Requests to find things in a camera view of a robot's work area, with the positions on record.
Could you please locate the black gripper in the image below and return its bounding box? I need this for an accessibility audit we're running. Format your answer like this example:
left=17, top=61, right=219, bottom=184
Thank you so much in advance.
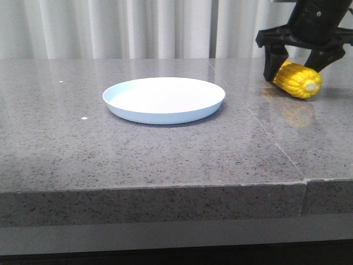
left=255, top=1, right=352, bottom=82

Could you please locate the yellow corn cob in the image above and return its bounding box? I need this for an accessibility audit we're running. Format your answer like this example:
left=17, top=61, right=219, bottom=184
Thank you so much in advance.
left=273, top=61, right=323, bottom=99

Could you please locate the white round plate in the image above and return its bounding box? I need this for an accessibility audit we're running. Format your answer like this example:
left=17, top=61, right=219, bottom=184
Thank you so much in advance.
left=103, top=77, right=226, bottom=125

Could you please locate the white pleated curtain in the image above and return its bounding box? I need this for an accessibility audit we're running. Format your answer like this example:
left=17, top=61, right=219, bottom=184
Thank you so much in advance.
left=1, top=1, right=294, bottom=59

